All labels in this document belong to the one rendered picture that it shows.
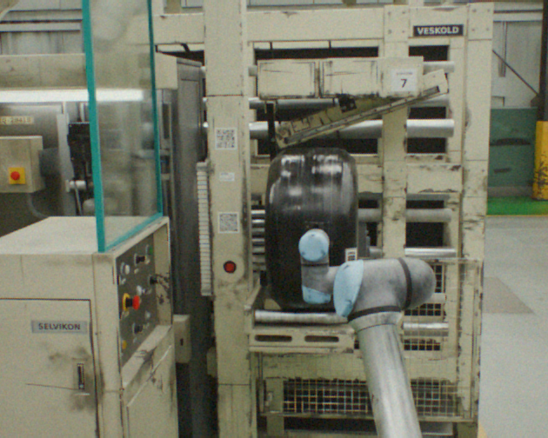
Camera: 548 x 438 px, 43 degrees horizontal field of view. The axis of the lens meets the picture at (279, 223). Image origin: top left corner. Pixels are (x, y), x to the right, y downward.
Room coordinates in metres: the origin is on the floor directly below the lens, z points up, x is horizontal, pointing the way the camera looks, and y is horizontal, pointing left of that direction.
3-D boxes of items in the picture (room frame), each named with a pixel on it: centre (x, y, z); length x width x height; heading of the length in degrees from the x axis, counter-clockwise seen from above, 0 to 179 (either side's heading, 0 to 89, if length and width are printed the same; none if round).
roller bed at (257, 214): (2.84, 0.09, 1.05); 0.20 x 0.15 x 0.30; 84
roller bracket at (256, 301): (2.46, 0.09, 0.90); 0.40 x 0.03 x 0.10; 174
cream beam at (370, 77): (2.72, -0.24, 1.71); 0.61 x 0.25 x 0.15; 84
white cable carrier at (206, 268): (2.43, 0.26, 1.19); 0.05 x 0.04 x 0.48; 174
